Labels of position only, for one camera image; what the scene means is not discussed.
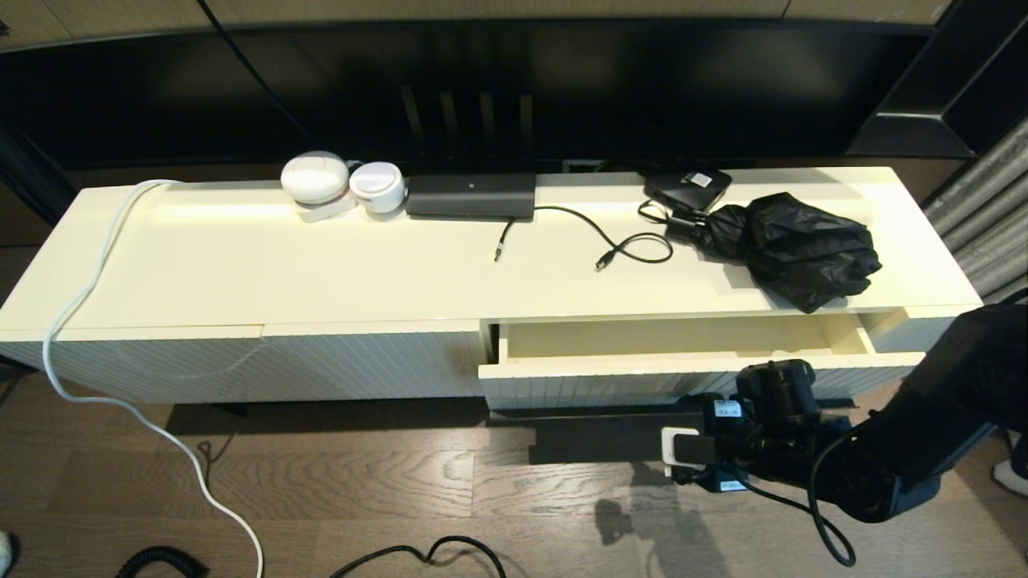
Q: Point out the black umbrella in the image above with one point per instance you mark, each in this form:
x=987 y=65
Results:
x=795 y=249

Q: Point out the black television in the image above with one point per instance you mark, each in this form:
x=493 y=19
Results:
x=642 y=80

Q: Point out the white rounded floor object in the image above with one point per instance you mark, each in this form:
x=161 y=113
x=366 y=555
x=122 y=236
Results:
x=1013 y=479

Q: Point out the white tv cabinet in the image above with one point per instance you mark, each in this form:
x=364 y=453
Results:
x=321 y=273

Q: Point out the small white round device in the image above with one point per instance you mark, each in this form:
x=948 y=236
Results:
x=377 y=189

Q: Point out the black router with antennas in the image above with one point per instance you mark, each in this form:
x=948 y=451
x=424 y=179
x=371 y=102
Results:
x=470 y=197

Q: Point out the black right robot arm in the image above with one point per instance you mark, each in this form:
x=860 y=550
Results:
x=948 y=401

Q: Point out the small black set-top box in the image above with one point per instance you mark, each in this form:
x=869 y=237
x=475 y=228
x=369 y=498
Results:
x=683 y=191

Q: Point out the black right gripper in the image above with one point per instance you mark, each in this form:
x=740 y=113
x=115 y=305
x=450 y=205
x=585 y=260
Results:
x=743 y=453

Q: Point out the black shelf unit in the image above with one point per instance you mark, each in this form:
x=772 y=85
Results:
x=923 y=132

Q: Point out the white fluted drawer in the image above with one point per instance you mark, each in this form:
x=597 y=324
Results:
x=562 y=377

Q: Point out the grey curtain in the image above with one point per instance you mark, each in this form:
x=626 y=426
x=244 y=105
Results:
x=980 y=209

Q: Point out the white egg-shaped device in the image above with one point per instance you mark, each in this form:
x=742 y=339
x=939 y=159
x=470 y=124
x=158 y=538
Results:
x=315 y=178

